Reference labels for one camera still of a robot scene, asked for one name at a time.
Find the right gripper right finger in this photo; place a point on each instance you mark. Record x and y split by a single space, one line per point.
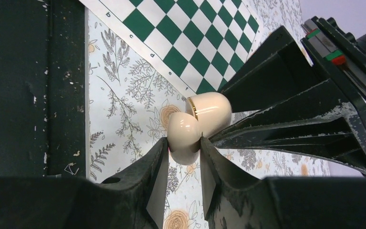
234 199

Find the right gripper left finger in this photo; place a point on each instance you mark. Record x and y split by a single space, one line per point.
134 198

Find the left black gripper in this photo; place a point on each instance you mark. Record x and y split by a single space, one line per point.
320 121

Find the beige earbud charging case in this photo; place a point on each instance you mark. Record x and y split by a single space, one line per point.
206 114

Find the floral patterned table mat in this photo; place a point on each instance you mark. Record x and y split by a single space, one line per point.
122 128

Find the green white chessboard mat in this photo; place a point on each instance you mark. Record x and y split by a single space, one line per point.
196 45

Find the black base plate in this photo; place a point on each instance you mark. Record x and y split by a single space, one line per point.
43 88

